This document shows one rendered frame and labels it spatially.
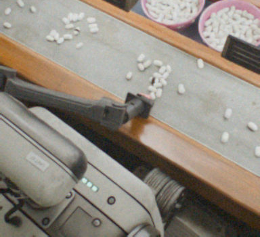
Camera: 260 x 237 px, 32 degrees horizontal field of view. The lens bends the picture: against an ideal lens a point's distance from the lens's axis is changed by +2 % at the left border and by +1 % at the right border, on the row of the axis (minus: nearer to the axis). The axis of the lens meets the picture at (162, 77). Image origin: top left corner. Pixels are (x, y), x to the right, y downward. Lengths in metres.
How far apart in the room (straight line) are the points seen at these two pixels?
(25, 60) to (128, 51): 0.40
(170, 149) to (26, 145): 0.95
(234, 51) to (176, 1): 0.63
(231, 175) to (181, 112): 0.29
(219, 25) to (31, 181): 1.35
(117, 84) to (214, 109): 0.38
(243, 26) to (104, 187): 1.18
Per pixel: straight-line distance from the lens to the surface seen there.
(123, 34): 1.83
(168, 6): 1.92
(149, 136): 1.57
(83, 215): 0.79
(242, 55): 1.35
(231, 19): 1.85
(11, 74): 1.46
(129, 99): 1.57
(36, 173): 0.62
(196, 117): 1.62
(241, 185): 1.51
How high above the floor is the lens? 2.20
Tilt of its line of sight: 59 degrees down
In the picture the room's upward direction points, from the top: 8 degrees counter-clockwise
